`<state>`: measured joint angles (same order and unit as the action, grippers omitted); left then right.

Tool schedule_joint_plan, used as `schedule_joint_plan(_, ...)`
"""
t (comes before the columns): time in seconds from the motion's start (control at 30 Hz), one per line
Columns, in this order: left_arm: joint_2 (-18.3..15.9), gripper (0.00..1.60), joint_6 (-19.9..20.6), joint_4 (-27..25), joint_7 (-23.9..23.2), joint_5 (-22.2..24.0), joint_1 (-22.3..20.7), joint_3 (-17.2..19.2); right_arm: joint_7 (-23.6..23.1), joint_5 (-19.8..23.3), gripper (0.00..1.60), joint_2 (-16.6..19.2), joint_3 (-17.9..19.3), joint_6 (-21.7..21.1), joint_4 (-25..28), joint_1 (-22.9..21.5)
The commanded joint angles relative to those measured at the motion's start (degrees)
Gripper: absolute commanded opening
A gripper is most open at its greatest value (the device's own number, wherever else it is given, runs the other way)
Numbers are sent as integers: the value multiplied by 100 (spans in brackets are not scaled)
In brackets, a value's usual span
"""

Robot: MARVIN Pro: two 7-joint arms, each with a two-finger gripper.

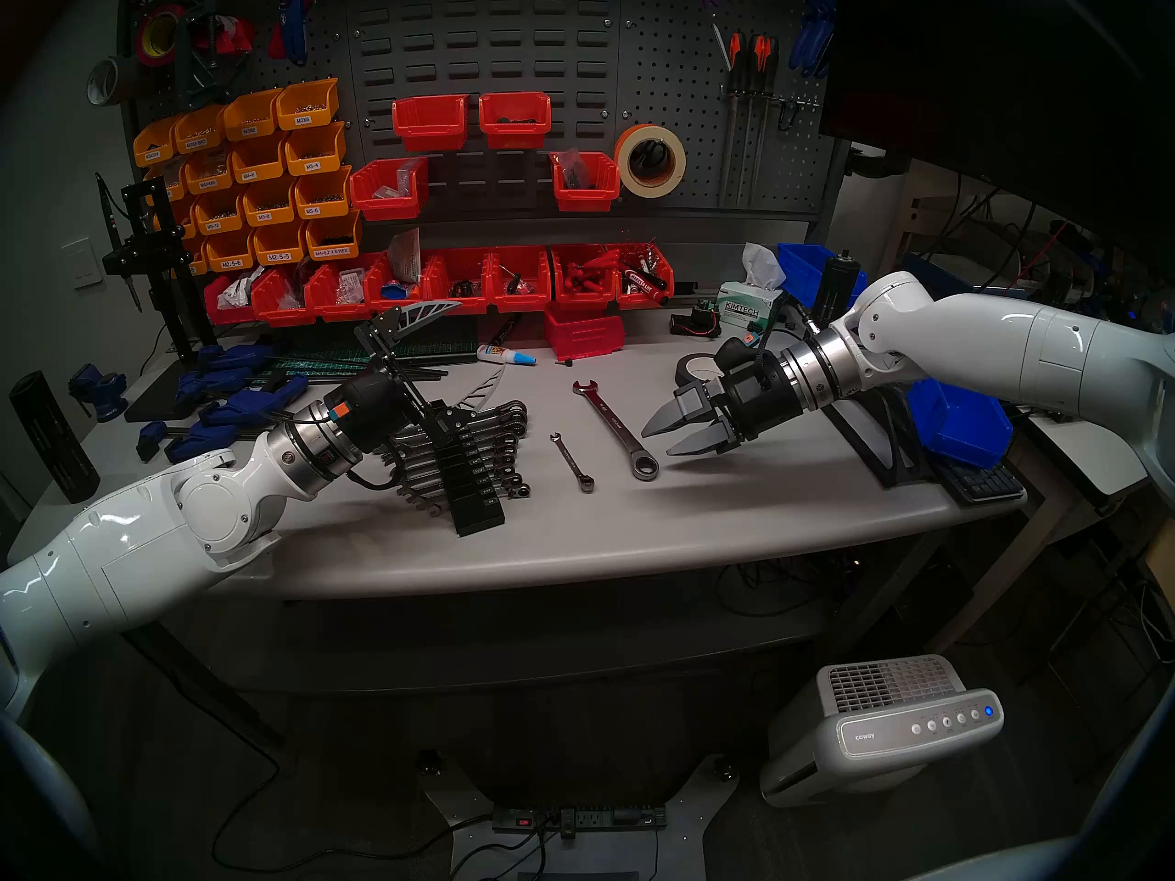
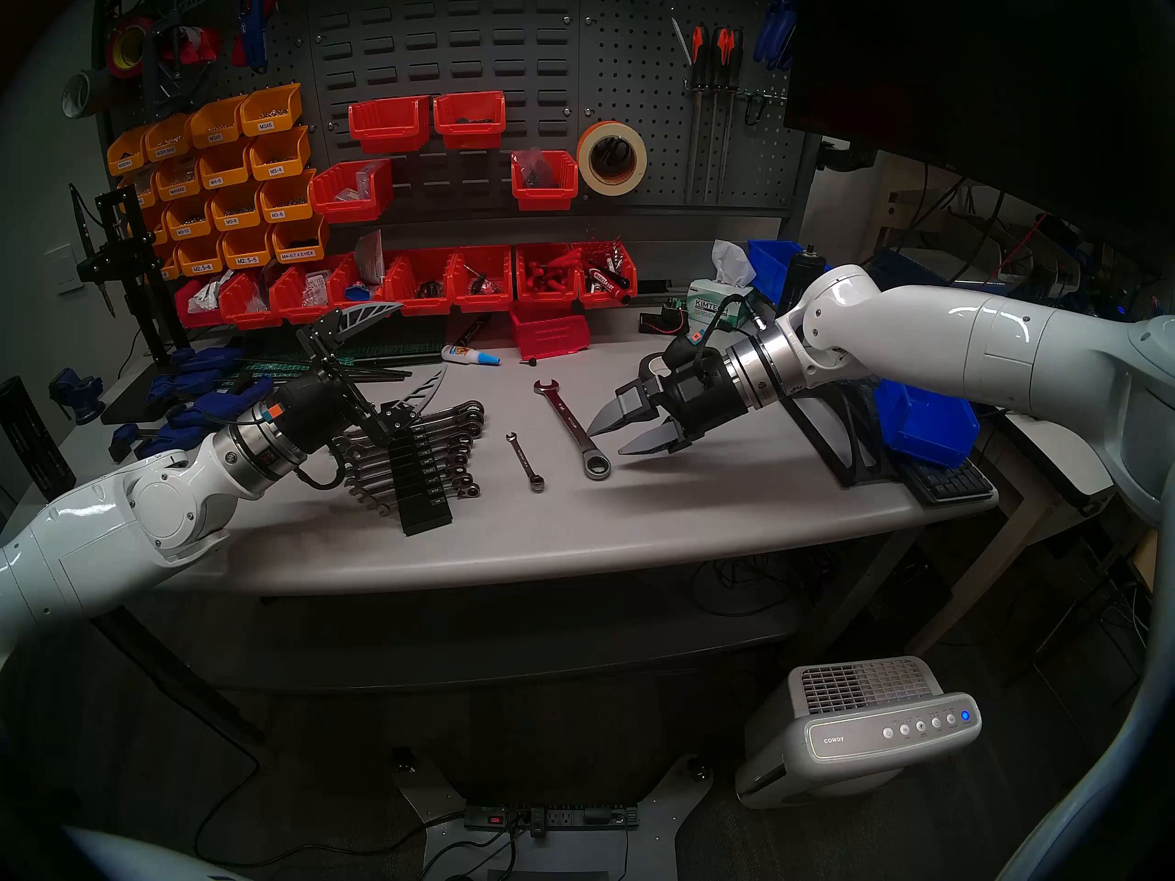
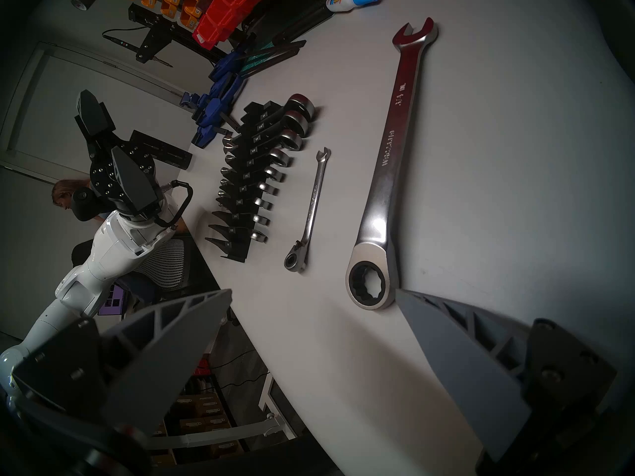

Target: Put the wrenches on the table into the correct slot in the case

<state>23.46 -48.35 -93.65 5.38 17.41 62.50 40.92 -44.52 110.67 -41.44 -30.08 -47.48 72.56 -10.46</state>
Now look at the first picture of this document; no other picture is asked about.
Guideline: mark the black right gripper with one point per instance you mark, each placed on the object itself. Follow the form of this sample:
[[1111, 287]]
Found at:
[[762, 397]]

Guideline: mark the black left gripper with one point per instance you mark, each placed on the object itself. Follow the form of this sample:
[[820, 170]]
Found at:
[[422, 418]]

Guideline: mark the large chrome combination wrench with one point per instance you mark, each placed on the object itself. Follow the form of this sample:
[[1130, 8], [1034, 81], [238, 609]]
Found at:
[[610, 425]]

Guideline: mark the small chrome ratcheting wrench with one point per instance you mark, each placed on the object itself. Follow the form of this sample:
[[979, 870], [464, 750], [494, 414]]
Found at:
[[571, 462]]

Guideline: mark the black wrench holder rack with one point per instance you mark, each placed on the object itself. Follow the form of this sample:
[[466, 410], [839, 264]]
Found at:
[[473, 498]]

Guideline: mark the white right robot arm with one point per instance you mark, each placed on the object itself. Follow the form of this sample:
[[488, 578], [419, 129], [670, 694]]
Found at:
[[964, 338]]

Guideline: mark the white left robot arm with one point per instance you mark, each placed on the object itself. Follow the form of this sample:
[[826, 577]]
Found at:
[[138, 540]]

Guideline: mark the white glue bottle blue tip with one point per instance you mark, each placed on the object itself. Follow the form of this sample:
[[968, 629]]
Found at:
[[500, 355]]

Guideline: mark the black tape roll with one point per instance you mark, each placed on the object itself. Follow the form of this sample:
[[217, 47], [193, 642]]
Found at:
[[681, 370]]

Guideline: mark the black marker pen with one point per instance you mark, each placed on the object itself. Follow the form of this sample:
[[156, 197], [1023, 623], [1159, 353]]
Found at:
[[507, 330]]

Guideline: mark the red parts bin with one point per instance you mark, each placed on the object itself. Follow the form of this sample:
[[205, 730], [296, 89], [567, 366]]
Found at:
[[280, 301], [645, 287], [515, 122], [430, 125], [390, 195], [338, 296], [456, 287], [519, 287], [585, 333], [583, 287], [395, 292], [225, 306], [585, 191]]

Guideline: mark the chrome ratcheting combination wrench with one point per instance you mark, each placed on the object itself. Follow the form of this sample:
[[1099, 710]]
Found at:
[[498, 462], [519, 491], [500, 427], [509, 482], [500, 414], [503, 473], [500, 439], [498, 450]]

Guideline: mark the black battery holder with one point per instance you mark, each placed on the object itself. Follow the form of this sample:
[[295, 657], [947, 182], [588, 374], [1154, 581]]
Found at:
[[695, 323]]

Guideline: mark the green white tissue box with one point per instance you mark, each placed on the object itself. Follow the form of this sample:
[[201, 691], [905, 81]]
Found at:
[[745, 308]]

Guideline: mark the green cutting mat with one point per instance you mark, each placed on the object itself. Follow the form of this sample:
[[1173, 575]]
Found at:
[[317, 367]]

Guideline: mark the blue parts bin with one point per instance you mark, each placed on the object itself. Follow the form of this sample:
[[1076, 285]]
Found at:
[[959, 425], [799, 269]]

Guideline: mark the cream masking tape roll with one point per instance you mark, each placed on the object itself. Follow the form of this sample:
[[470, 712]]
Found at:
[[677, 168]]

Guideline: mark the black keyboard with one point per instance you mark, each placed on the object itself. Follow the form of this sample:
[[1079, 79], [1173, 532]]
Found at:
[[982, 485]]

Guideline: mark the dark grey pegboard panel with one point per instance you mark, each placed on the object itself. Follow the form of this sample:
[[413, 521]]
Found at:
[[551, 62]]

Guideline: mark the black metal stand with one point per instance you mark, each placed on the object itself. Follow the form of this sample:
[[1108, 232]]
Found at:
[[156, 246]]

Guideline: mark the small blue vise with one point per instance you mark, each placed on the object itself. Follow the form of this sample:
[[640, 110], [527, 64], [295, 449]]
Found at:
[[96, 391]]

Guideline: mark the white air purifier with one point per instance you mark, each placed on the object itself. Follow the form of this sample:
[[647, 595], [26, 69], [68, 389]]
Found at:
[[881, 732]]

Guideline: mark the red hanging tool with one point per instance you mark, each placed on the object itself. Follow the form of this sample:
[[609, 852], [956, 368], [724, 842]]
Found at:
[[229, 37]]

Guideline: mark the black cylinder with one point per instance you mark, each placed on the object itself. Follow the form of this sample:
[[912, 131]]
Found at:
[[53, 439]]

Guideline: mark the black power strip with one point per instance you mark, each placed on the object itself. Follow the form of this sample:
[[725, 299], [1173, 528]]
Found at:
[[578, 818]]

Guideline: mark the red yellow tape roll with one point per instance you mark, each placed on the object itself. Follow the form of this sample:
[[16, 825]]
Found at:
[[142, 44]]

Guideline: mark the black monitor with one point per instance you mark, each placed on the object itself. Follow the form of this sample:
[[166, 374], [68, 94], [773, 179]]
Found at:
[[1010, 62]]

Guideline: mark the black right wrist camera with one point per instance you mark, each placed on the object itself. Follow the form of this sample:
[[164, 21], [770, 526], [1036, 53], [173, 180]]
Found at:
[[739, 354]]

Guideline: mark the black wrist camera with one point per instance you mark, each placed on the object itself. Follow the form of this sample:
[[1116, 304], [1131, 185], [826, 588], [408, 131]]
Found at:
[[739, 354], [367, 411]]

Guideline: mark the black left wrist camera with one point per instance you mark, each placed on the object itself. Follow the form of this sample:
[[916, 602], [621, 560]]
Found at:
[[367, 411]]

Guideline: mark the black frame stand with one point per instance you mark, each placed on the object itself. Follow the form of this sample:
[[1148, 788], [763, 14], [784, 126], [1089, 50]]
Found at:
[[881, 448]]

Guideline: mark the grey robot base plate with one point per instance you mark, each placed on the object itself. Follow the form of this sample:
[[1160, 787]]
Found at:
[[698, 797]]

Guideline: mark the white wall switch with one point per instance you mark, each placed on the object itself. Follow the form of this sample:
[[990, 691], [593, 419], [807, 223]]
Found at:
[[81, 262]]

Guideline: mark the grey duct tape roll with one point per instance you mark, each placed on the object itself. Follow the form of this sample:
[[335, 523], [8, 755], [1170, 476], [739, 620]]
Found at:
[[101, 85]]

